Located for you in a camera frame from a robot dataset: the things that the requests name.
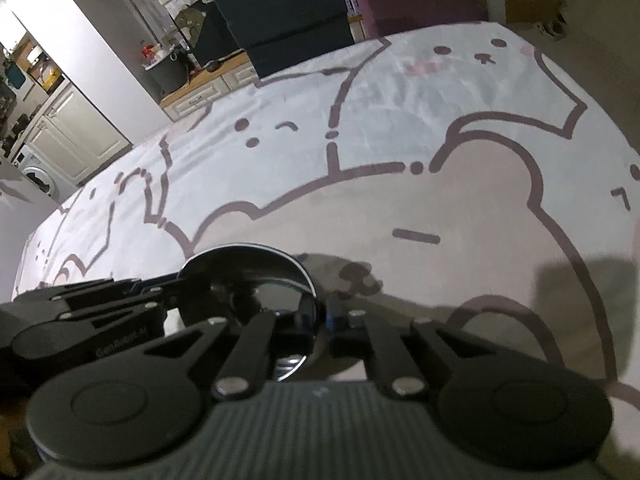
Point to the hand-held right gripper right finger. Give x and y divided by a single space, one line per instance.
332 322

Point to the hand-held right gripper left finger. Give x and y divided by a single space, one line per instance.
306 322

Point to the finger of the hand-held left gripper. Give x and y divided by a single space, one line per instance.
115 290
115 312

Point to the round steel bowl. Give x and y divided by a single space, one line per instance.
240 280

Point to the white washing machine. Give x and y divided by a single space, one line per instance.
37 177

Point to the white base cabinet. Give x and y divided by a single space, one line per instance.
75 130

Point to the cartoon printed tablecloth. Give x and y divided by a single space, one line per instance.
400 160

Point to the wooden drawer platform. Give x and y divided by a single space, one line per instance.
200 95

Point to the grey-green trash bin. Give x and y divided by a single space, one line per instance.
167 77

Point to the dark blue chair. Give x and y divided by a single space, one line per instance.
285 15

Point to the pair of shoes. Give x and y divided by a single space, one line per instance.
552 26

